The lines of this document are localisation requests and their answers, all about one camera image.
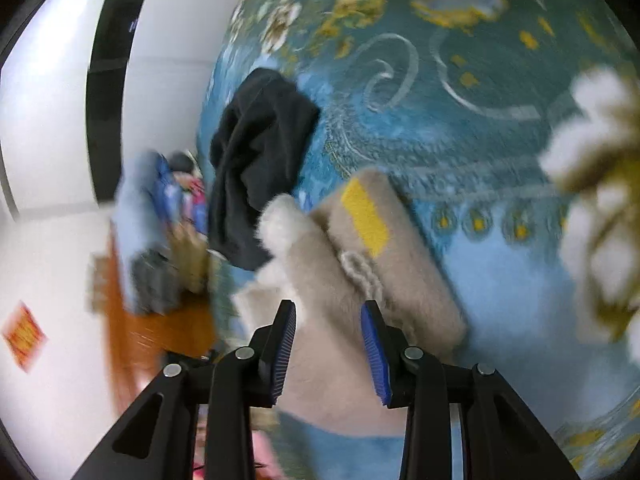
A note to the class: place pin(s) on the dark cloth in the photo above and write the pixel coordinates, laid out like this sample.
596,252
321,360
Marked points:
182,161

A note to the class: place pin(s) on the teal floral blanket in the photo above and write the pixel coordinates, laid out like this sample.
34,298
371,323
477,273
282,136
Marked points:
450,135

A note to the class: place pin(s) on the beige fluffy sweater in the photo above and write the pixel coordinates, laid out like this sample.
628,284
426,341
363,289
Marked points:
325,280

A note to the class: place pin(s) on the black vertical panel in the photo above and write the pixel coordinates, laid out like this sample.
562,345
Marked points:
107,85

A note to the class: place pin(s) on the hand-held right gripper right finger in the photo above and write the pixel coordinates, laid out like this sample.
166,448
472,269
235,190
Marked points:
375,355

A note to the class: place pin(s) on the colourful floral quilt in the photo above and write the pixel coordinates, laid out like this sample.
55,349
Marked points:
187,200

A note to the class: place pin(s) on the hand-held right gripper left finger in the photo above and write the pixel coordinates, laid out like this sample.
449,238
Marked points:
282,345

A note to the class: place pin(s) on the yellow floral quilt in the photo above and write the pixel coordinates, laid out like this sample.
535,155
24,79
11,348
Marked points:
192,260

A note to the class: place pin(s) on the black garment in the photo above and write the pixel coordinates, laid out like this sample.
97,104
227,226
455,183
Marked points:
260,160

